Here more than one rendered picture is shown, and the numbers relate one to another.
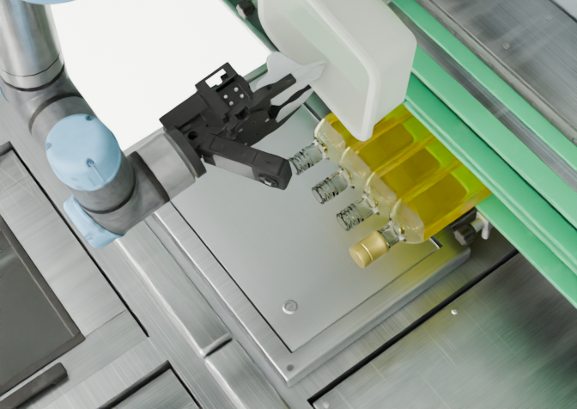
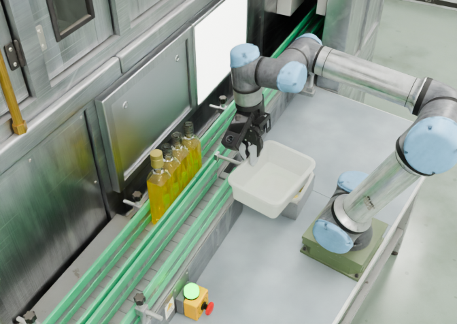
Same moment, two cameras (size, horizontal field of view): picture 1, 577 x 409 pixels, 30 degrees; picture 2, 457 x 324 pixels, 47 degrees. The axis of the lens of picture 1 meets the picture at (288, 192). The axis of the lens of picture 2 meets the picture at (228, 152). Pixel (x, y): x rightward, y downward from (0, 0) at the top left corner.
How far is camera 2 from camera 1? 0.89 m
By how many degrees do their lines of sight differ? 40
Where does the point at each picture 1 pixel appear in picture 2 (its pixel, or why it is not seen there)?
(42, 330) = not seen: outside the picture
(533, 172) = (183, 244)
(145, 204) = (244, 84)
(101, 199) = (266, 75)
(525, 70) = (209, 238)
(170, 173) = (251, 99)
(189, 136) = not seen: hidden behind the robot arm
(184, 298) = (141, 51)
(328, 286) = (126, 124)
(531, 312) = (85, 218)
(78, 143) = (300, 80)
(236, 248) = (150, 80)
